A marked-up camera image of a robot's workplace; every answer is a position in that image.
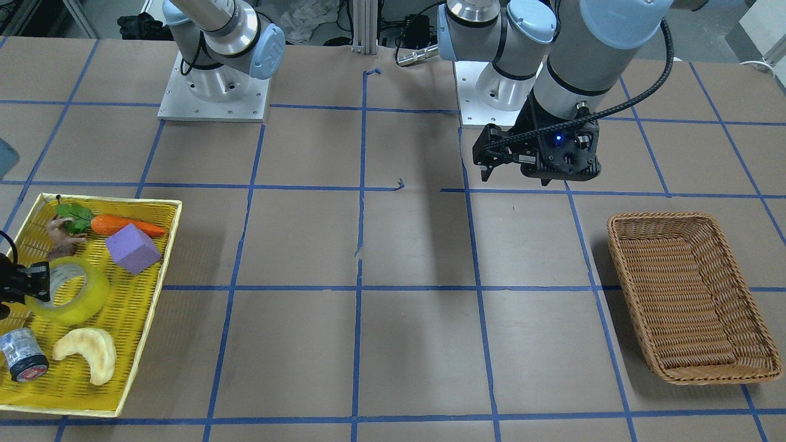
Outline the yellow clear tape roll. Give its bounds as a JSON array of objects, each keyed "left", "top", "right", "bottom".
[{"left": 23, "top": 255, "right": 111, "bottom": 325}]

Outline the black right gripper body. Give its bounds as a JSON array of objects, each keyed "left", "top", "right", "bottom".
[{"left": 1, "top": 230, "right": 22, "bottom": 320}]

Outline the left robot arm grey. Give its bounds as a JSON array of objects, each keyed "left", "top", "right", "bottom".
[{"left": 438, "top": 1, "right": 674, "bottom": 185}]

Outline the orange toy carrot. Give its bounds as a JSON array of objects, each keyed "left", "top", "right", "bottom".
[{"left": 55, "top": 203, "right": 168, "bottom": 238}]

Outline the aluminium frame post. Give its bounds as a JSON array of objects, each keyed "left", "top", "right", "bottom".
[{"left": 351, "top": 0, "right": 379, "bottom": 58}]

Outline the small silver can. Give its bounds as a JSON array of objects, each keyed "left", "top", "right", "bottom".
[{"left": 1, "top": 327, "right": 50, "bottom": 382}]

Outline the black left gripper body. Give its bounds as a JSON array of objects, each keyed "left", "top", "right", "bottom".
[{"left": 509, "top": 92, "right": 601, "bottom": 187}]

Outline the brown toy animal figure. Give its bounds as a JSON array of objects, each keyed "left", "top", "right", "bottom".
[{"left": 45, "top": 215, "right": 88, "bottom": 262}]

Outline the yellow woven tray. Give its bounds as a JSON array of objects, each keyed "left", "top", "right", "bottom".
[{"left": 1, "top": 193, "right": 182, "bottom": 417}]

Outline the black corrugated cable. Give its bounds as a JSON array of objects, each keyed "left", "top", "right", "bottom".
[{"left": 488, "top": 18, "right": 676, "bottom": 148}]

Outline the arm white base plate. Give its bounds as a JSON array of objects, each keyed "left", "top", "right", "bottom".
[
  {"left": 157, "top": 53, "right": 270, "bottom": 123},
  {"left": 454, "top": 61, "right": 543, "bottom": 129}
]

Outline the pale croissant toy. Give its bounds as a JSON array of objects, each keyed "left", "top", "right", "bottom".
[{"left": 52, "top": 327, "right": 116, "bottom": 386}]

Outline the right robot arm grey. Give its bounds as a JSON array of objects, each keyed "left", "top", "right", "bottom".
[{"left": 2, "top": 1, "right": 286, "bottom": 319}]

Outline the purple foam cube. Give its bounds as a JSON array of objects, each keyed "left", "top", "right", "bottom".
[{"left": 106, "top": 225, "right": 161, "bottom": 275}]

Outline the brown wicker basket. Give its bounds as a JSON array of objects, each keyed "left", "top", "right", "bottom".
[{"left": 607, "top": 212, "right": 784, "bottom": 386}]

